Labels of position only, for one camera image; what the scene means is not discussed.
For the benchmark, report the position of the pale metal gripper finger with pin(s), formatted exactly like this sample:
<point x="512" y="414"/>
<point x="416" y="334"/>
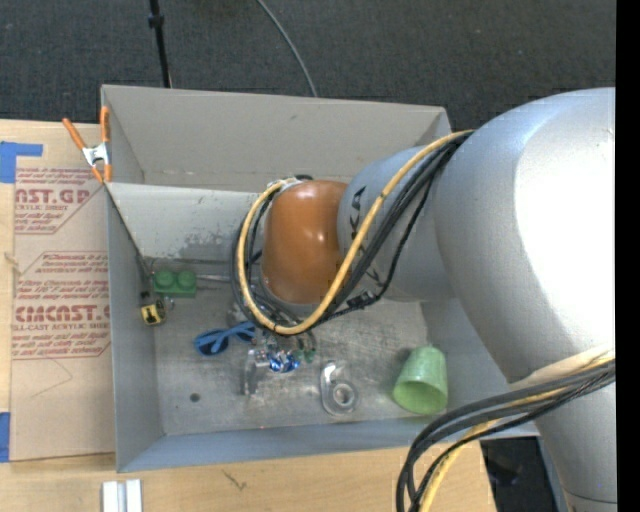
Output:
<point x="257" y="365"/>
<point x="245" y="381"/>

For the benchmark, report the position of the grey metal bin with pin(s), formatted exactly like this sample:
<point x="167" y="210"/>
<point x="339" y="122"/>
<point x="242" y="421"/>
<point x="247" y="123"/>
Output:
<point x="210" y="400"/>

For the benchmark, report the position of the blue sunglasses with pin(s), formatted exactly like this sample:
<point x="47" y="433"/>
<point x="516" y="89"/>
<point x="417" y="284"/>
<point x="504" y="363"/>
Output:
<point x="212" y="343"/>

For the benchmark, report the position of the clear tape dispenser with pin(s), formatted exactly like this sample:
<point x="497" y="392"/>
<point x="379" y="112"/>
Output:
<point x="341" y="395"/>

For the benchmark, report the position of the yellow and black tape measure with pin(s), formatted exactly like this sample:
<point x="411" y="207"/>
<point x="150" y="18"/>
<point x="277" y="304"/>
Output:
<point x="152" y="314"/>

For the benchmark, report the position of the green toy brick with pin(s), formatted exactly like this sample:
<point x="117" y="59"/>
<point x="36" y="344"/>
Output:
<point x="175" y="284"/>

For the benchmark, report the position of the green plastic cup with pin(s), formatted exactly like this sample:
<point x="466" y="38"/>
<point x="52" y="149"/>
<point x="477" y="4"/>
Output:
<point x="422" y="380"/>

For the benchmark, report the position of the brown cardboard board red print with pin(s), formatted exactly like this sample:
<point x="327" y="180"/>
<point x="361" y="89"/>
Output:
<point x="60" y="390"/>

